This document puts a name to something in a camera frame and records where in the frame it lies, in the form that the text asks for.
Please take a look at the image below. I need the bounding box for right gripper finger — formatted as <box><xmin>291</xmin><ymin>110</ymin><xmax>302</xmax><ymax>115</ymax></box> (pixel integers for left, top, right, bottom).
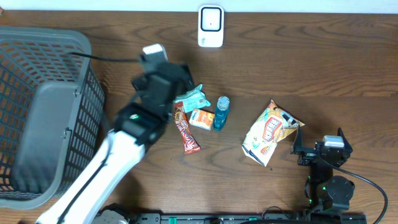
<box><xmin>337</xmin><ymin>128</ymin><xmax>353</xmax><ymax>152</ymax></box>
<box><xmin>293</xmin><ymin>126</ymin><xmax>303</xmax><ymax>149</ymax></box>

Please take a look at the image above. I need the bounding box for yellow snack package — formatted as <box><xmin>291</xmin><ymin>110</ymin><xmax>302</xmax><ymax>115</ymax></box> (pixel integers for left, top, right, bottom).
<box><xmin>242</xmin><ymin>100</ymin><xmax>305</xmax><ymax>167</ymax></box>

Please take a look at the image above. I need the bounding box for teal wet wipes pack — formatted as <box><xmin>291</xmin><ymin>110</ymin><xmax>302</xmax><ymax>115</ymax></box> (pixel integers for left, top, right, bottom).
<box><xmin>174</xmin><ymin>84</ymin><xmax>211</xmax><ymax>113</ymax></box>

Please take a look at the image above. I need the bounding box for orange tissue pack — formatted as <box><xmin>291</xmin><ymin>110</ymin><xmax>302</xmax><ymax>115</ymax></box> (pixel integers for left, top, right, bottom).
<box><xmin>189</xmin><ymin>108</ymin><xmax>215</xmax><ymax>131</ymax></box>

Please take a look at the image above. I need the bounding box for blue liquid bottle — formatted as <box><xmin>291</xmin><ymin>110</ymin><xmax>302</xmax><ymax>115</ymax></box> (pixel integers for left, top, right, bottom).
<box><xmin>213</xmin><ymin>96</ymin><xmax>230</xmax><ymax>131</ymax></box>

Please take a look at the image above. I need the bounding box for red chocolate bar wrapper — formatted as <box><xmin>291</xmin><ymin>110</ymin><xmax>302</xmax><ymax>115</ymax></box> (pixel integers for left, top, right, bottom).
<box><xmin>174</xmin><ymin>102</ymin><xmax>201</xmax><ymax>154</ymax></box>

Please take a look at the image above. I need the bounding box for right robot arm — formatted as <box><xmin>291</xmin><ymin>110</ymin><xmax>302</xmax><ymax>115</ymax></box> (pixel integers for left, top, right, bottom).
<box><xmin>290</xmin><ymin>128</ymin><xmax>355</xmax><ymax>216</ymax></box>

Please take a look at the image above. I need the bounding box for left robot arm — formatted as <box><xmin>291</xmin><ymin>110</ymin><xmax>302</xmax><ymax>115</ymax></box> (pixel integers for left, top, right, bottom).
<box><xmin>37</xmin><ymin>62</ymin><xmax>194</xmax><ymax>223</ymax></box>

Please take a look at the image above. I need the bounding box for white barcode scanner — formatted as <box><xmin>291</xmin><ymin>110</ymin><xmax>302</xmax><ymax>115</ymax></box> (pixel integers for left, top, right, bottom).
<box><xmin>198</xmin><ymin>5</ymin><xmax>224</xmax><ymax>48</ymax></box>

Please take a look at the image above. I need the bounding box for grey plastic shopping basket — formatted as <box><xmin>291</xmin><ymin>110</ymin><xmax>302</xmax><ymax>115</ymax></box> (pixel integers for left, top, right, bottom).
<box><xmin>1</xmin><ymin>26</ymin><xmax>104</xmax><ymax>210</ymax></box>

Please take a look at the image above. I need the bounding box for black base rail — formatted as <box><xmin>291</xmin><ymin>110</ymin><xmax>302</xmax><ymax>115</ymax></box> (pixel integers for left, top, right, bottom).
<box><xmin>93</xmin><ymin>212</ymin><xmax>368</xmax><ymax>224</ymax></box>

